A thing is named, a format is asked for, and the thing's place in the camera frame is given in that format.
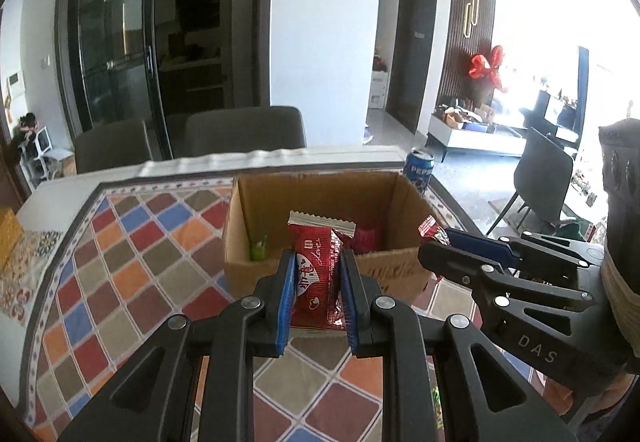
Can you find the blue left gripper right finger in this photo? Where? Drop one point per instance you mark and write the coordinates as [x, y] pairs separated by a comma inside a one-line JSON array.
[[348, 300]]

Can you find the dark chair at right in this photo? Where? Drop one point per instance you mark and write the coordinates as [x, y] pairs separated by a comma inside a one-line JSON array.
[[541, 180]]

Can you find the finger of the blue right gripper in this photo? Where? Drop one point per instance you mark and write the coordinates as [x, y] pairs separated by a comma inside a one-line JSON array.
[[483, 247]]

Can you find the right grey dining chair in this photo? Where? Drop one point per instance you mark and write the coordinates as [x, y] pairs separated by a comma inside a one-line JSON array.
[[244, 130]]

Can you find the white stool with bag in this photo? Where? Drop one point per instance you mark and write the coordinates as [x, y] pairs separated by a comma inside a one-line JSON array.
[[35, 154]]

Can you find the brown cardboard box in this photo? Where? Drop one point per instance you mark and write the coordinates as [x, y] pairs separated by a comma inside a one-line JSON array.
[[375, 214]]

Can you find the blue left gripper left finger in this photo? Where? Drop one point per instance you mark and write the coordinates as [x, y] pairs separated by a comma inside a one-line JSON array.
[[286, 293]]

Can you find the blue pepsi can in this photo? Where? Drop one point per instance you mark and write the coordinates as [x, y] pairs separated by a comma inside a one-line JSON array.
[[418, 168]]

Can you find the grey dining chair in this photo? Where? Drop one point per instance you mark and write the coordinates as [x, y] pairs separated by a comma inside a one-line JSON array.
[[244, 130], [120, 144]]

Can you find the person's right hand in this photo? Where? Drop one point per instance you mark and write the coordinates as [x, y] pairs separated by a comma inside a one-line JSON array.
[[607, 404]]

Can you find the colourful diamond pattern tablecloth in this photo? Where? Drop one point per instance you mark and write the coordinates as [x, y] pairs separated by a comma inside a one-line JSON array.
[[138, 254]]

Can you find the red yogurt hawthorn snack bag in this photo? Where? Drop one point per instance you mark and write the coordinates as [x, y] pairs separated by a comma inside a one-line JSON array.
[[368, 237]]

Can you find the white storage shelf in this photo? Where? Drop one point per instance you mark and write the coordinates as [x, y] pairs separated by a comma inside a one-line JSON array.
[[379, 83]]

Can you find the red flower decoration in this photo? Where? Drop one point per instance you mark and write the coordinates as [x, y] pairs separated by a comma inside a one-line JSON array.
[[488, 67]]

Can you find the green lollipop candy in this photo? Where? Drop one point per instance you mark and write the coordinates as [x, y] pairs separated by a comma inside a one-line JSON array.
[[259, 249]]

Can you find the patterned floral placemat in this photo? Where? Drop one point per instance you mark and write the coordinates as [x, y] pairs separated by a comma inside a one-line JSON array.
[[21, 274]]

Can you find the white tv cabinet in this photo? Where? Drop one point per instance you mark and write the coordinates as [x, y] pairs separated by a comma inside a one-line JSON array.
[[445, 135]]

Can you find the red love snack packet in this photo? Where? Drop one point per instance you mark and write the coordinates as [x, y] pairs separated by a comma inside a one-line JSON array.
[[317, 247]]

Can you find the left grey dining chair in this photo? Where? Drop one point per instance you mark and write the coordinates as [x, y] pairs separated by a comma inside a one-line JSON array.
[[120, 144]]

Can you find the red white candy packet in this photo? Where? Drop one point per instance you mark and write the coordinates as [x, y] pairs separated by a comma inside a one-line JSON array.
[[431, 231]]

